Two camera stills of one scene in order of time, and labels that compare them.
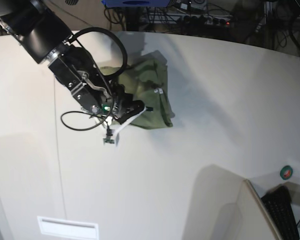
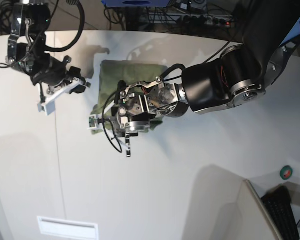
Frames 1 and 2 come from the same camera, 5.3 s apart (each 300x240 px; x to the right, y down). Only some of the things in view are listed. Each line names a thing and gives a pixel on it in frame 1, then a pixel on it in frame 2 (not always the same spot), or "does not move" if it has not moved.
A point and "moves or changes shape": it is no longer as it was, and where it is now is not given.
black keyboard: [278, 200] does not move
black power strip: [203, 20] does not move
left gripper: [125, 110] → [55, 80]
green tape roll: [286, 172] does not move
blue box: [136, 3] does not move
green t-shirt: [146, 81] moves or changes shape
